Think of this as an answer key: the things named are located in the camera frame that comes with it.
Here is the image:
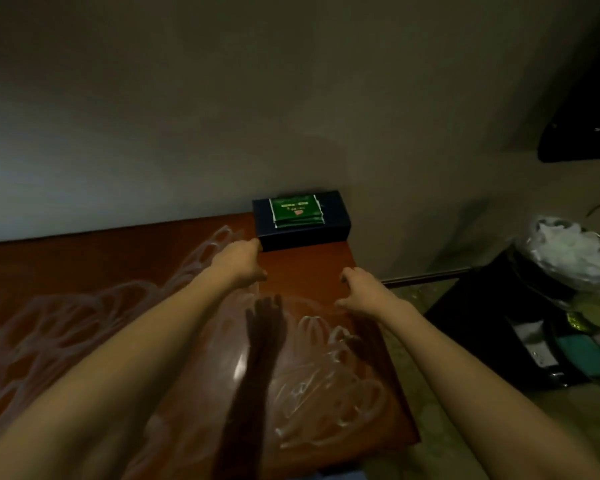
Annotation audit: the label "person's right forearm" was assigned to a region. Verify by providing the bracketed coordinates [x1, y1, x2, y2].
[380, 299, 600, 480]

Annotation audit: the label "person's right hand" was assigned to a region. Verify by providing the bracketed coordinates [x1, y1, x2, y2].
[334, 267, 403, 322]

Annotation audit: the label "dark green packet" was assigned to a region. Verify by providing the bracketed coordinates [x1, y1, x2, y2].
[268, 195, 327, 229]

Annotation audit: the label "trash bin with clear bag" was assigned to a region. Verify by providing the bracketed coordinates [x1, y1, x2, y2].
[513, 215, 600, 304]

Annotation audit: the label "person's left hand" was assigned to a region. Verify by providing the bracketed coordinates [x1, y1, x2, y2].
[206, 237, 269, 293]

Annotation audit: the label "black low cabinet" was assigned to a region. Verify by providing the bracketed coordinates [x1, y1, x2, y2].
[423, 249, 600, 396]

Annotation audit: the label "teal cleaning cloth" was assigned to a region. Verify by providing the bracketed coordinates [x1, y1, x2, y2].
[554, 335, 600, 378]

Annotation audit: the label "reddish wooden desk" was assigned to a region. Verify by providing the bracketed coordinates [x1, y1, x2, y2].
[0, 213, 422, 480]

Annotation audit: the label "black tissue box green label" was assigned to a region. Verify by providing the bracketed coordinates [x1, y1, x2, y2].
[252, 189, 353, 253]

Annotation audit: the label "person's left forearm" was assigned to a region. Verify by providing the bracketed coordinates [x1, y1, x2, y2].
[0, 275, 236, 480]

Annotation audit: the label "black television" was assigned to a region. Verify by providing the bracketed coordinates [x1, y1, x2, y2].
[537, 39, 600, 164]

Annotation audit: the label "white paper scraps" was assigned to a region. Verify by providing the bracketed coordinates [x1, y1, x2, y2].
[533, 221, 600, 283]

